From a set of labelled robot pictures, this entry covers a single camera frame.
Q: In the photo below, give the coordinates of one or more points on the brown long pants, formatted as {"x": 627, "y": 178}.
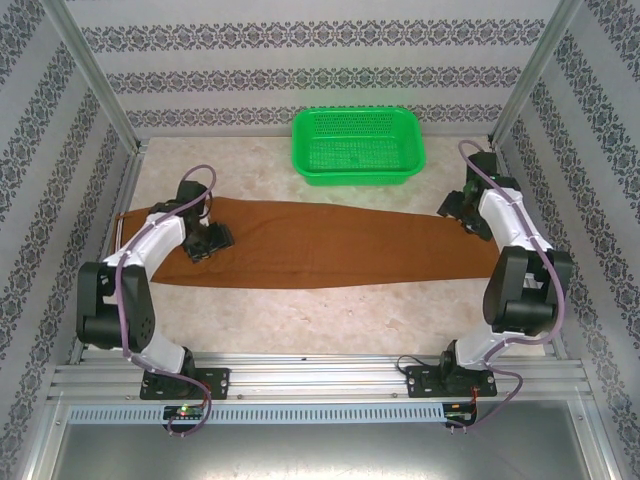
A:
{"x": 325, "y": 245}

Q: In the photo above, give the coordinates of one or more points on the green plastic mesh basket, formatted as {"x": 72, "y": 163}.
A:
{"x": 360, "y": 150}

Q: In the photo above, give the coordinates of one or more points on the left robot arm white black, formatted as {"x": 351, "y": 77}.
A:
{"x": 150, "y": 240}

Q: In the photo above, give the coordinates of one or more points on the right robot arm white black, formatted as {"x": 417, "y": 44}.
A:
{"x": 505, "y": 215}

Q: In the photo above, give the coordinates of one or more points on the grey metal sheet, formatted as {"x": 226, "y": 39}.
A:
{"x": 320, "y": 452}

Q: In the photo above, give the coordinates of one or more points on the aluminium side rail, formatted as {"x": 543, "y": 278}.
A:
{"x": 117, "y": 210}
{"x": 550, "y": 340}

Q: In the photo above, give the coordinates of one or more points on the aluminium frame post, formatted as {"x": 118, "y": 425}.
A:
{"x": 90, "y": 75}
{"x": 537, "y": 75}

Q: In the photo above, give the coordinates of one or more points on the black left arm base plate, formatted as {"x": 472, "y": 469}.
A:
{"x": 215, "y": 382}

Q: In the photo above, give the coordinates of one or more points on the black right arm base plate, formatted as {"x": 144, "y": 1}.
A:
{"x": 422, "y": 382}

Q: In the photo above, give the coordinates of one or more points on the aluminium mounting rail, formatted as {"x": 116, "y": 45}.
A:
{"x": 310, "y": 377}

